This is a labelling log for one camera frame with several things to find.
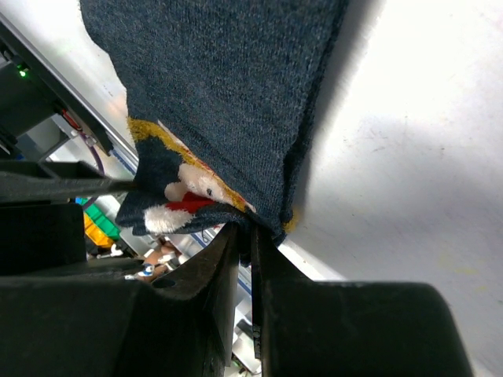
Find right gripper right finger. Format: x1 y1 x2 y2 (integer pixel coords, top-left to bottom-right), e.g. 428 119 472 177
251 227 473 376

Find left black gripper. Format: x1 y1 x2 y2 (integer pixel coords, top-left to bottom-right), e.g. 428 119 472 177
1 160 135 276

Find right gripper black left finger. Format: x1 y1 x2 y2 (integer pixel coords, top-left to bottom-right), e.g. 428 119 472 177
1 223 238 376

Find navy cartoon sock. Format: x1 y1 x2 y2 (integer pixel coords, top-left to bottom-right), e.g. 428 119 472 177
80 1 348 244

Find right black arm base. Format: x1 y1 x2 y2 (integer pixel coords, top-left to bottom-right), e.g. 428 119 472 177
1 17 113 159

